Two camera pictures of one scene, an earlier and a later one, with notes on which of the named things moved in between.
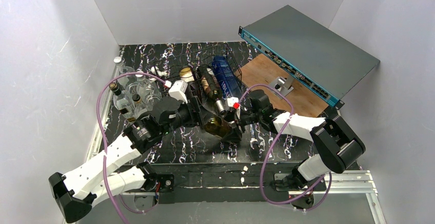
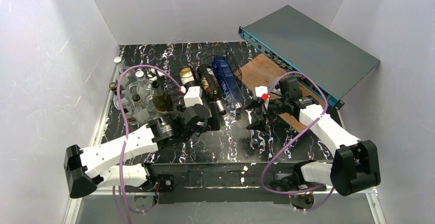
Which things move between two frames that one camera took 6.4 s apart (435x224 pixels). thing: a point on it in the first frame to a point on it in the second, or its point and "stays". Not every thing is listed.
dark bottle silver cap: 212,87 stays
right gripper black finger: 234,137 to 259,123
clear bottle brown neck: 139,109 stays
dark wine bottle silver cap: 216,126 to 162,102
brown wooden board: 307,99 stays
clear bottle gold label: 121,100 stays
